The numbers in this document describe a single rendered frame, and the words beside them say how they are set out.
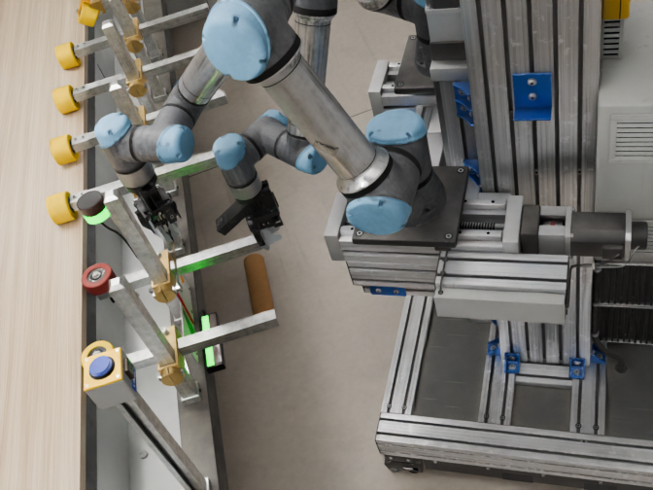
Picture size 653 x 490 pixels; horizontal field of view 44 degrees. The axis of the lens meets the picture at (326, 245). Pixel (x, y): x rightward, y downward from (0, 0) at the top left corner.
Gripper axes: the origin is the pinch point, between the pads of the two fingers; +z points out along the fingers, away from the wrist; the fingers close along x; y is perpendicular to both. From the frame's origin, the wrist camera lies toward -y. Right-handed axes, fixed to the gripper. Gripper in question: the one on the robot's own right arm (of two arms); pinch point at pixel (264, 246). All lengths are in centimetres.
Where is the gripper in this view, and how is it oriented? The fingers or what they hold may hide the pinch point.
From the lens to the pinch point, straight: 205.9
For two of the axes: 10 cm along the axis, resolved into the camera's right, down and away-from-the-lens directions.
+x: -2.0, -7.0, 6.8
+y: 9.5, -3.1, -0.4
